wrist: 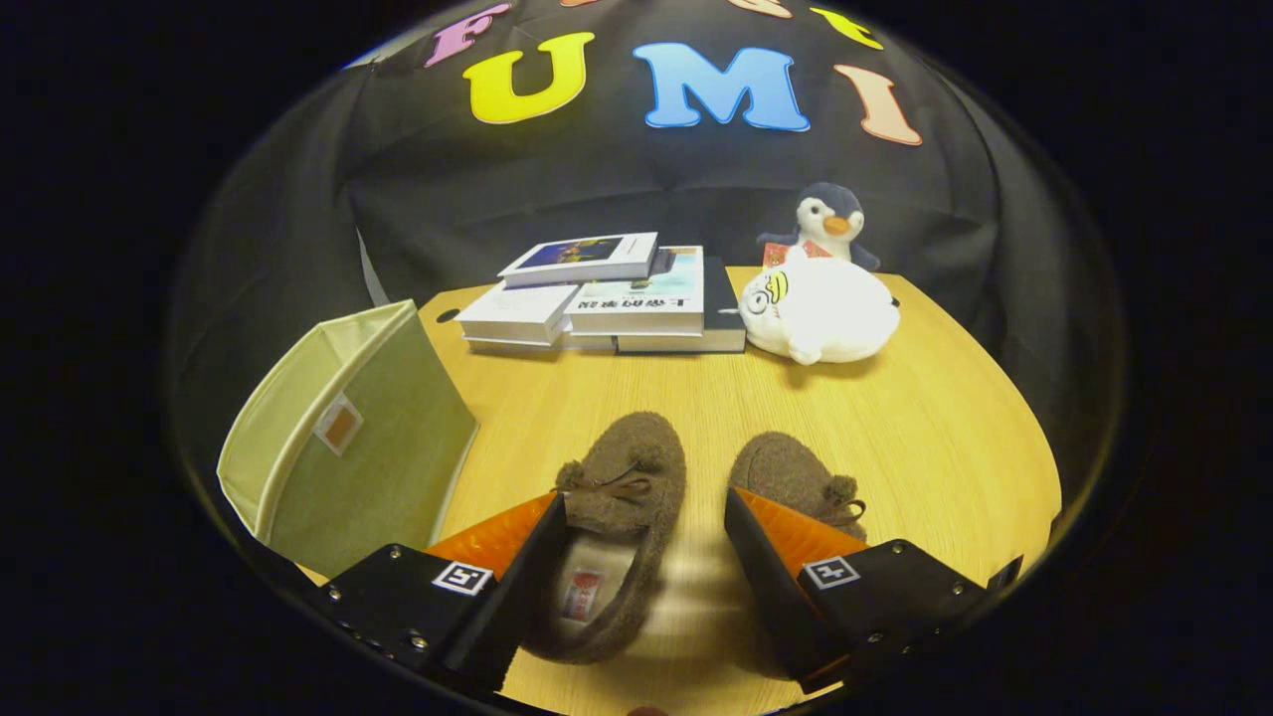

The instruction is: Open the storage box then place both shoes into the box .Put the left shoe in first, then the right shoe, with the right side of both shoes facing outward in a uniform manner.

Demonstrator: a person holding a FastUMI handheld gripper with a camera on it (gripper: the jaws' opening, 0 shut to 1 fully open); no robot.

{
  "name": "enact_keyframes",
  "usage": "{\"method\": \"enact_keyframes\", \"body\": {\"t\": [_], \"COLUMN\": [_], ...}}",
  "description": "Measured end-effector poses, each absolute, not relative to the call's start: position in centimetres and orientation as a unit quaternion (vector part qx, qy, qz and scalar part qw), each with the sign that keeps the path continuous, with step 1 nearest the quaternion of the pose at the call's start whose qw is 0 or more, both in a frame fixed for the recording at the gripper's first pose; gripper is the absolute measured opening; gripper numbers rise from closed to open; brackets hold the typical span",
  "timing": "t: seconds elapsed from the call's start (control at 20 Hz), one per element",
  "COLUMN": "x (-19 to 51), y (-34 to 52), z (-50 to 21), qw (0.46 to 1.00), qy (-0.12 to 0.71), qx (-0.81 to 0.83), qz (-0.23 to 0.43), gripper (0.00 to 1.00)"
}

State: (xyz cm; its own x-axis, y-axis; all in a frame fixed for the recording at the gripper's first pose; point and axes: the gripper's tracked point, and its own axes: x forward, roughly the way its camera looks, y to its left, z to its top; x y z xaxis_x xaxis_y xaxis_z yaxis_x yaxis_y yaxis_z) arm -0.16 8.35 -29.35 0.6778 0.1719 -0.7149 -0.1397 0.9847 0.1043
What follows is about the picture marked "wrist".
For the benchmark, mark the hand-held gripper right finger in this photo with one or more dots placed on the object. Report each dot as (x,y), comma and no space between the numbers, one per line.
(781,607)

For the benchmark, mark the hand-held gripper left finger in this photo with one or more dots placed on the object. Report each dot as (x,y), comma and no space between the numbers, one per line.
(502,607)

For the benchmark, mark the brown fuzzy shoe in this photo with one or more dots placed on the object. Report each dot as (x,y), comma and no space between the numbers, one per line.
(786,472)
(627,462)

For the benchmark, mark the green fabric storage box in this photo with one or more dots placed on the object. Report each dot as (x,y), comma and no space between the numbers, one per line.
(368,447)

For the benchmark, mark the plain white book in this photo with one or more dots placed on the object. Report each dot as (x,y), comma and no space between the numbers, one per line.
(517,313)

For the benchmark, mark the white round plush toy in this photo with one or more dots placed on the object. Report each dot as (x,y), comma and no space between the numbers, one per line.
(820,313)

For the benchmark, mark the dark cover book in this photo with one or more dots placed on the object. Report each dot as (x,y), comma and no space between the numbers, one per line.
(721,308)

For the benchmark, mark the white book with blue picture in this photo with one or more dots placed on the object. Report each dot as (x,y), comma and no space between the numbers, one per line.
(582,257)

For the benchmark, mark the penguin plush toy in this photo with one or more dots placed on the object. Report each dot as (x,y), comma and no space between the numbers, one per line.
(825,224)

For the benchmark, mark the black backdrop cloth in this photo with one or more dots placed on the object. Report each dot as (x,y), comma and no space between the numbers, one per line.
(646,179)

